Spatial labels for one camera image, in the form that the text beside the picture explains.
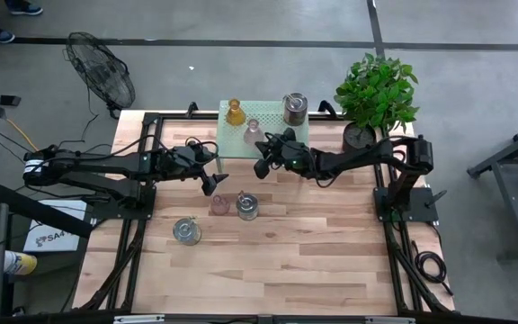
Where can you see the green potted plant black pot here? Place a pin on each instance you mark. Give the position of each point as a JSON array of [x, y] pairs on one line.
[[376, 92]]

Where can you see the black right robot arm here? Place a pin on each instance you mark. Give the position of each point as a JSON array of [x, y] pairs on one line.
[[358, 155]]

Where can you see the black metal table frame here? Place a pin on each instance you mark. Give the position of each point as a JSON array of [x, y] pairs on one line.
[[182, 117]]

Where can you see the silver candle tin floral label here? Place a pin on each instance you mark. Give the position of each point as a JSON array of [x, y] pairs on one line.
[[247, 207]]

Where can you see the silver candle tin scented label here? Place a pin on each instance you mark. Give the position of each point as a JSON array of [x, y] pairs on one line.
[[187, 231]]

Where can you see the black floor fan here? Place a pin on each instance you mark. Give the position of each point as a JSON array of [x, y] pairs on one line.
[[101, 72]]

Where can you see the silver candle tin orange label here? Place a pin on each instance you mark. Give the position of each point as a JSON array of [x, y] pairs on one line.
[[295, 110]]

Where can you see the grey metal cart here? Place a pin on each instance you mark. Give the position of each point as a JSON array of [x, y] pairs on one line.
[[511, 180]]

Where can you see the yellow white spray can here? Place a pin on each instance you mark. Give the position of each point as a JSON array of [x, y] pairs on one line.
[[20, 263]]

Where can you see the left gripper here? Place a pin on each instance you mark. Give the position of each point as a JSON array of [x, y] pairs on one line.
[[182, 159]]

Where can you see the pink glass candlestick holder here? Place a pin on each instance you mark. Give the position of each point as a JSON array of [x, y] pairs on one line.
[[253, 132], [220, 205]]

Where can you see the green perforated metal stand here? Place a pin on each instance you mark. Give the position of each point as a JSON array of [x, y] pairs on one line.
[[232, 141]]

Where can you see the amber glass candlestick holder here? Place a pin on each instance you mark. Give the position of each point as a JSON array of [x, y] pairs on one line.
[[235, 114]]

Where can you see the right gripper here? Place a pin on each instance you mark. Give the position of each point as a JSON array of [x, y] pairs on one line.
[[292, 155]]

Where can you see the white paper sign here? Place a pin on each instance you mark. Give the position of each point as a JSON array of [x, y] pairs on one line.
[[56, 234]]

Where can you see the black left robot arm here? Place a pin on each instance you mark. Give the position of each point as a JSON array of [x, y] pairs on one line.
[[83, 162]]

